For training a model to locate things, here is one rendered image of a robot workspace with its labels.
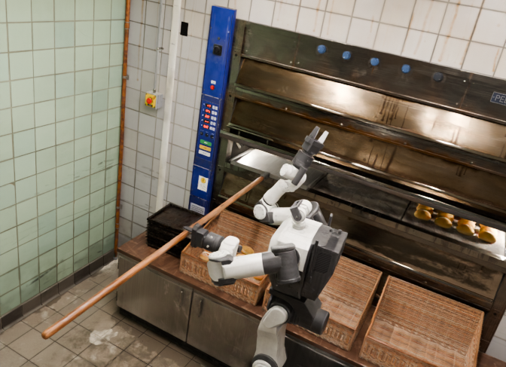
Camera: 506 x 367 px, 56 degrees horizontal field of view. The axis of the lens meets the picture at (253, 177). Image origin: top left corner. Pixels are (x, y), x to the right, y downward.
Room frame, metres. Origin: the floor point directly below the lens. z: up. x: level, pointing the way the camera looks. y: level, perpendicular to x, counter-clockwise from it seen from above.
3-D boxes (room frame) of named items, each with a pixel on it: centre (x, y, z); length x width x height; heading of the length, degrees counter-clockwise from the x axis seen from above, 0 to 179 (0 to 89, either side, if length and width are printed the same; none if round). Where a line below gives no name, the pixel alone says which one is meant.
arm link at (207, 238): (1.96, 0.18, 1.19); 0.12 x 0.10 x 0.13; 68
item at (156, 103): (3.19, 0.77, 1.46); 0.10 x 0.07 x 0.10; 67
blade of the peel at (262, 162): (3.02, -0.16, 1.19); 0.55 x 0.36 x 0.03; 68
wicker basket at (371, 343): (2.14, -1.08, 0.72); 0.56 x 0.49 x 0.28; 68
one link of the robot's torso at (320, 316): (1.83, -0.32, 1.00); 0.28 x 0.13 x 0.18; 68
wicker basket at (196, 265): (2.62, 0.02, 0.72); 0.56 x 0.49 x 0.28; 68
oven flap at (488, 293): (2.63, -0.63, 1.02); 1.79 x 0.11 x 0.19; 67
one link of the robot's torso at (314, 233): (1.84, -0.29, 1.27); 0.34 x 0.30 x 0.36; 163
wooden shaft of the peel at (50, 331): (1.99, 0.27, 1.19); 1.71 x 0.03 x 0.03; 158
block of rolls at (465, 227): (2.80, -1.33, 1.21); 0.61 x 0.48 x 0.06; 157
